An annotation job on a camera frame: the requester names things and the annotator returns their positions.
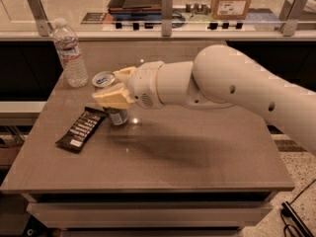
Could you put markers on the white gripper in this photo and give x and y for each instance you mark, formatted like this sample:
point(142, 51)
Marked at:
point(143, 83)

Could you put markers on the silver redbull can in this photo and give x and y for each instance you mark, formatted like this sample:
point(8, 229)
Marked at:
point(104, 80)

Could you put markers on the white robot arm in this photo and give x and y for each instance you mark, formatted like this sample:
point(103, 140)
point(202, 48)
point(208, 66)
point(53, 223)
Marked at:
point(219, 76)

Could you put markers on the black rxbar chocolate bar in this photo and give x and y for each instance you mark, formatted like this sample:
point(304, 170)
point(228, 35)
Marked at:
point(81, 130)

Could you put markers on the clear plastic water bottle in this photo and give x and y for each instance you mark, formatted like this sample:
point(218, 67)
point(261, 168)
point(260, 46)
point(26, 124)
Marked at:
point(70, 55)

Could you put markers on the dark tray stack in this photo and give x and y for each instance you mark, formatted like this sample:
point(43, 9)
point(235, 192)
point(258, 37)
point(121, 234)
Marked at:
point(140, 0)

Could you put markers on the cardboard box with label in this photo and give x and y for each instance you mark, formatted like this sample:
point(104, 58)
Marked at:
point(229, 9)

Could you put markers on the left metal bracket post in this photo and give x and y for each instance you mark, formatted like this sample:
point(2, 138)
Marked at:
point(40, 17)

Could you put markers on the metal bracket post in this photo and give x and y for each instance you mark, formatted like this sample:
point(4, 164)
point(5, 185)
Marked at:
point(290, 14)
point(166, 17)
point(40, 17)

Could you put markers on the middle metal bracket post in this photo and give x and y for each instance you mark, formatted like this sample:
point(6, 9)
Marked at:
point(166, 17)

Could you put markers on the right metal bracket post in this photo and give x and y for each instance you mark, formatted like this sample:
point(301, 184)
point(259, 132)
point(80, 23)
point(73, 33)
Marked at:
point(290, 14)

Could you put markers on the black floor device with cable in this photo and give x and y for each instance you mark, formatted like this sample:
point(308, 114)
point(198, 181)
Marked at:
point(293, 225)

